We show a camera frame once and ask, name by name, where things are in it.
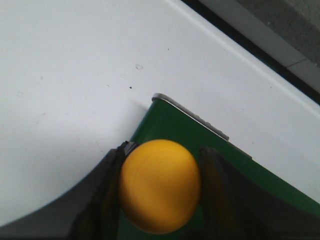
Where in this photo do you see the waiting yellow mushroom button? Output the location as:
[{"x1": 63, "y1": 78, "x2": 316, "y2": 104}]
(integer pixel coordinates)
[{"x1": 119, "y1": 139, "x2": 201, "y2": 234}]

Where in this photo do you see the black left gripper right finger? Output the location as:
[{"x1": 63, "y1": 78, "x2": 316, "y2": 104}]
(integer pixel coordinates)
[{"x1": 199, "y1": 147, "x2": 320, "y2": 240}]

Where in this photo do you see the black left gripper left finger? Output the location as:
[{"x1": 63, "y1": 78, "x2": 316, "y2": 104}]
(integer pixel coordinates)
[{"x1": 0, "y1": 141, "x2": 137, "y2": 240}]

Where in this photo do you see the green conveyor belt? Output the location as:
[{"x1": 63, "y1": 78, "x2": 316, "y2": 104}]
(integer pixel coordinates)
[{"x1": 117, "y1": 99, "x2": 320, "y2": 240}]

